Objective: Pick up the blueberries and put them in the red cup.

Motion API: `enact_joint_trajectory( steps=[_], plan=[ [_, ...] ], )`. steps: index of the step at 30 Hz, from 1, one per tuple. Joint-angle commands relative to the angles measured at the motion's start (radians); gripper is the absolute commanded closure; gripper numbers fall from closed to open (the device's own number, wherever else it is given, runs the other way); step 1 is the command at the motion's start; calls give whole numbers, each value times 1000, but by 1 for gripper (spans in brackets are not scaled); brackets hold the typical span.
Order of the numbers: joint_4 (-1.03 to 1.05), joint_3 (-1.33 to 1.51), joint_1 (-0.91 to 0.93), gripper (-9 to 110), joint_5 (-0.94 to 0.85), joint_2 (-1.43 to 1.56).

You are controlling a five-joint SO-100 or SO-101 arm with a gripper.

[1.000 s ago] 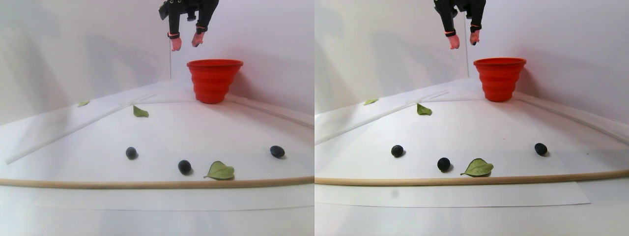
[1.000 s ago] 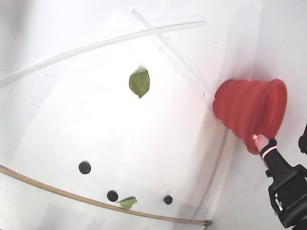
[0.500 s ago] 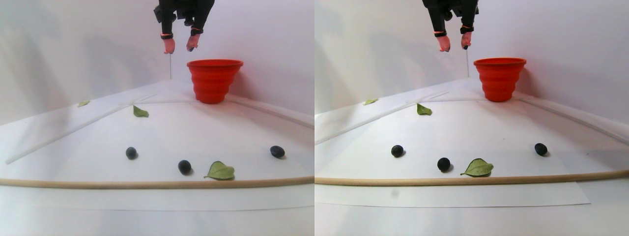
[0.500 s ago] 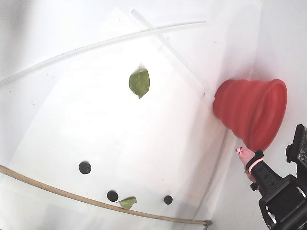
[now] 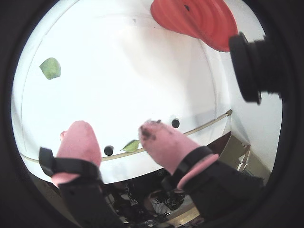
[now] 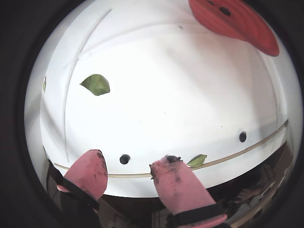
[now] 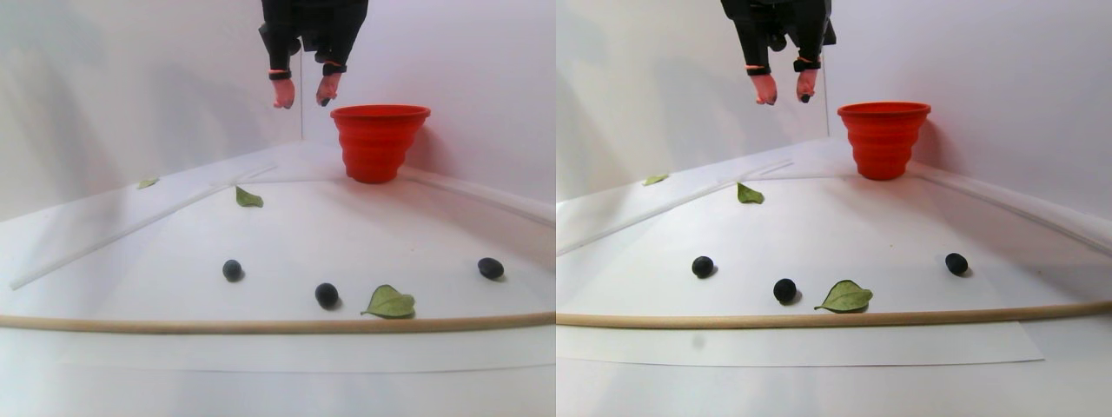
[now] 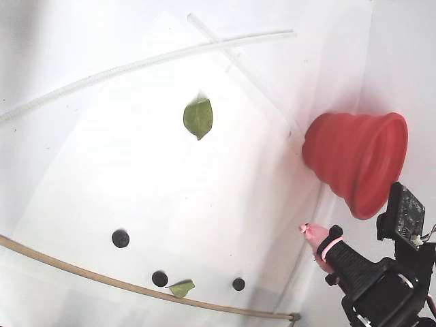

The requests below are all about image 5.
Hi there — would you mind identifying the black cable tangle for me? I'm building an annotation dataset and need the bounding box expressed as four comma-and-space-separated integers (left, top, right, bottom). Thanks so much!
114, 175, 188, 224

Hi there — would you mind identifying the beige cardboard box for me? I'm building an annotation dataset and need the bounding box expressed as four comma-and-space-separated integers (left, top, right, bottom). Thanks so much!
219, 134, 252, 173

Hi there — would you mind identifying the green leaf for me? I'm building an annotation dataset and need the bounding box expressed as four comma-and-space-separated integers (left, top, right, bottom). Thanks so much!
39, 57, 61, 80
120, 139, 141, 152

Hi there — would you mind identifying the pink-tipped black gripper finger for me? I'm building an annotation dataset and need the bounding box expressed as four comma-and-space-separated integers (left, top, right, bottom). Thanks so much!
38, 120, 125, 228
137, 120, 266, 220

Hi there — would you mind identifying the red collapsible silicone cup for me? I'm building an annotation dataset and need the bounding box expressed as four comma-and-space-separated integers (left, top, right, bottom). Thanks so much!
150, 0, 239, 53

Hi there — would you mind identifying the black fisheye camera lens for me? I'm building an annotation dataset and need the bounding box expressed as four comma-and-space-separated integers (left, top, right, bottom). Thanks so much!
228, 32, 289, 105

